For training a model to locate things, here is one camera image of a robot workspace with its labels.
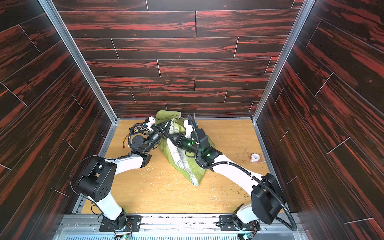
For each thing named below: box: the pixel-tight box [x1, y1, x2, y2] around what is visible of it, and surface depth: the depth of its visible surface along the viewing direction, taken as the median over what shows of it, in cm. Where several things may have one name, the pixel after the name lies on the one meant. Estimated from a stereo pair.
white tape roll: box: [251, 153, 261, 163], surface depth 98 cm
